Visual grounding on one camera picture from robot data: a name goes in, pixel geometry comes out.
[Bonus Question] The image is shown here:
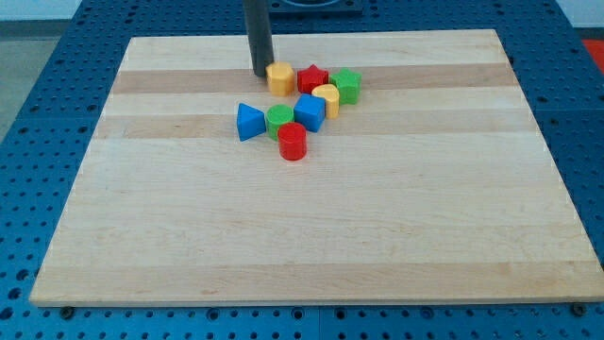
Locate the red star block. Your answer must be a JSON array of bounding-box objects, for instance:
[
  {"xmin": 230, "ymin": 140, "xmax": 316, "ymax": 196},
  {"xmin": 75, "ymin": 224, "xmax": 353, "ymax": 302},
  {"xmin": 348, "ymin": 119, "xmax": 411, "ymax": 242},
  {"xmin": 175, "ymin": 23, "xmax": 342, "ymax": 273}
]
[{"xmin": 297, "ymin": 64, "xmax": 329, "ymax": 94}]

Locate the green star block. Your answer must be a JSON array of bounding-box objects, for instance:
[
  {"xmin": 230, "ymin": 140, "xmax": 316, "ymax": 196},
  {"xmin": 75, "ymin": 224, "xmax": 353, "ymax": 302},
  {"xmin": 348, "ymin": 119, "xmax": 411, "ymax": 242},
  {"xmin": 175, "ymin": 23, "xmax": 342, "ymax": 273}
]
[{"xmin": 329, "ymin": 68, "xmax": 361, "ymax": 105}]

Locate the red cylinder block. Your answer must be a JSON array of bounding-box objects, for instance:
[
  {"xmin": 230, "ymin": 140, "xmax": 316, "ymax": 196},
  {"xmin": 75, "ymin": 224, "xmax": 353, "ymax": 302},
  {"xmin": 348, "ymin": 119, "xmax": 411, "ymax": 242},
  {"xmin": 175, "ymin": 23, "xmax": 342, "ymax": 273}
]
[{"xmin": 277, "ymin": 122, "xmax": 307, "ymax": 161}]

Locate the green cylinder block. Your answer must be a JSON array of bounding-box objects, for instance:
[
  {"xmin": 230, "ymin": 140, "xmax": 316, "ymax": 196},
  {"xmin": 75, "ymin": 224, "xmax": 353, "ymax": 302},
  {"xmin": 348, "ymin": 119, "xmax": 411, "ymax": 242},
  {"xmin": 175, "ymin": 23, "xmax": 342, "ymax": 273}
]
[{"xmin": 265, "ymin": 104, "xmax": 294, "ymax": 141}]

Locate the blue cube block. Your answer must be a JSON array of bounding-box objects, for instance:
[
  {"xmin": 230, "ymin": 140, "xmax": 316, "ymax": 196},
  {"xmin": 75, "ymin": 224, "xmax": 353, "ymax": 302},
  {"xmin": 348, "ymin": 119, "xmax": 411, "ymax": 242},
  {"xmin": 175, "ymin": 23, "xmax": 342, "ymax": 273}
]
[{"xmin": 294, "ymin": 93, "xmax": 326, "ymax": 132}]

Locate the blue triangle block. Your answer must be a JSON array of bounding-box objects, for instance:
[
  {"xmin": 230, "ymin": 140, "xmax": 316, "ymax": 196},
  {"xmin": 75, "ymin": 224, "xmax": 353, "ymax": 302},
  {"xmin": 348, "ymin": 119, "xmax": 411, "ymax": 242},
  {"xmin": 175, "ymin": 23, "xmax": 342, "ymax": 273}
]
[{"xmin": 236, "ymin": 103, "xmax": 266, "ymax": 142}]

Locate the yellow heart block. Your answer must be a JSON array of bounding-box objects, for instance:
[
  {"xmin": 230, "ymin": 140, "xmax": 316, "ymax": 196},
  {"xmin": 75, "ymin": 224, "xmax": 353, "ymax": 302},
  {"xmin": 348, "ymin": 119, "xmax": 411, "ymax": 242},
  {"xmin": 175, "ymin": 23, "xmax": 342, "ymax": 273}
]
[{"xmin": 311, "ymin": 84, "xmax": 340, "ymax": 119}]

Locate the yellow hexagon block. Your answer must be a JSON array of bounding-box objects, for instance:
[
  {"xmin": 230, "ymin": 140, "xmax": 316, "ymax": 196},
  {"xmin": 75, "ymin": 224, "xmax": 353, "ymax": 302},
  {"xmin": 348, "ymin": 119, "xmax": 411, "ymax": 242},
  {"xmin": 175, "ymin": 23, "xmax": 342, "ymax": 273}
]
[{"xmin": 265, "ymin": 61, "xmax": 294, "ymax": 96}]

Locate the light wooden board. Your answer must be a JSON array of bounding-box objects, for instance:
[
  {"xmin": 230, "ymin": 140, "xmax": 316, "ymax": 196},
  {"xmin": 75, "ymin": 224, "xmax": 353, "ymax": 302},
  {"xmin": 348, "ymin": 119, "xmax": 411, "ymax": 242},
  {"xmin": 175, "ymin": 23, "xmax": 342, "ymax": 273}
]
[{"xmin": 30, "ymin": 29, "xmax": 603, "ymax": 307}]

